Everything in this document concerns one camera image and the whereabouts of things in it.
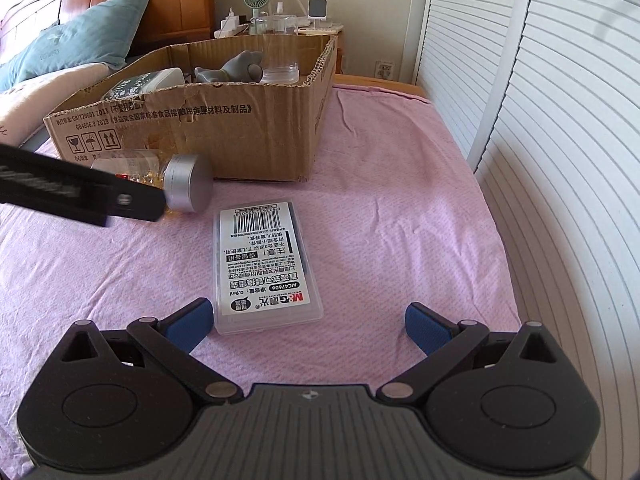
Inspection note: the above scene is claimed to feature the clear plastic jar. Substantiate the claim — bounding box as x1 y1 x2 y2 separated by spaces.
256 15 299 84

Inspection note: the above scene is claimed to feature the yellow capsule bottle silver cap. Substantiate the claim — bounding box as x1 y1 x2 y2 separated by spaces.
91 150 214 214

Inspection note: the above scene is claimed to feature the pink cloth cover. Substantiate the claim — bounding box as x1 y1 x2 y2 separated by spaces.
1 87 520 478

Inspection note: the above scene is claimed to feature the brown cardboard box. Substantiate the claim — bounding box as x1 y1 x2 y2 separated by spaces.
43 35 336 182

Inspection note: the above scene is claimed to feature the white router box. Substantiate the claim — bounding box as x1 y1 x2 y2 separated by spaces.
271 1 309 34

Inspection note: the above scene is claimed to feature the wooden nightstand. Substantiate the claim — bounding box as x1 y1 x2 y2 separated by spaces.
296 25 344 74

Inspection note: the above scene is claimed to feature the wall power outlet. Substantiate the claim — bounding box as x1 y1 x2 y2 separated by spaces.
374 61 394 80

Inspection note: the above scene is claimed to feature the grey cat figurine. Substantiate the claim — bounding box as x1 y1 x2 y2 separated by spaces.
194 50 264 82

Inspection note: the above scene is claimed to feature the white green medical bottle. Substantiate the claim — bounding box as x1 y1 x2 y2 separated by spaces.
102 67 186 100

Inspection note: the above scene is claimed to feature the green mini desk fan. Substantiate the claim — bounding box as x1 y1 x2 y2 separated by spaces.
243 0 270 35

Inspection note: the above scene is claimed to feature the pink floral quilt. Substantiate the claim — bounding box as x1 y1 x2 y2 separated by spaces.
0 63 110 146

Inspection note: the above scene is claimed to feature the white power strip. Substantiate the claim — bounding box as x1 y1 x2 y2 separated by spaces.
214 8 246 39

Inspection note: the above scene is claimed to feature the white smart display clock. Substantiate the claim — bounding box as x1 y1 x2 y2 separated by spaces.
308 0 328 24

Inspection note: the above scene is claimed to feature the blue pillow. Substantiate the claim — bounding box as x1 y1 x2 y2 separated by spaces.
1 0 150 91

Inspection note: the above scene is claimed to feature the clear plastic labelled case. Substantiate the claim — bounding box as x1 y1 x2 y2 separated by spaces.
214 200 323 335

